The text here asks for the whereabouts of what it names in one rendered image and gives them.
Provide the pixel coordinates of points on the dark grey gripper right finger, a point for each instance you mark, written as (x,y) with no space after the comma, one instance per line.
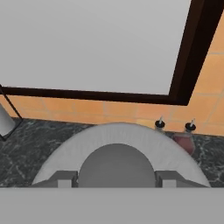
(169,178)

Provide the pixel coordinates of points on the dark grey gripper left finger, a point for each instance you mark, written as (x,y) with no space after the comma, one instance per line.
(64,178)

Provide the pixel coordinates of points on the red bottle with black cap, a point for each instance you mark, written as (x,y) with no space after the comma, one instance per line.
(186,141)

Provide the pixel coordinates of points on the pale bottle with black cap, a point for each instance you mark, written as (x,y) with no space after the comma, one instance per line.
(159,124)

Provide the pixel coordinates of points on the white paper towel roll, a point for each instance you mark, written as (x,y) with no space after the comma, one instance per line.
(5,122)

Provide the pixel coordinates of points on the dark framed window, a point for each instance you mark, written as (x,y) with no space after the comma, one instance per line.
(87,43)

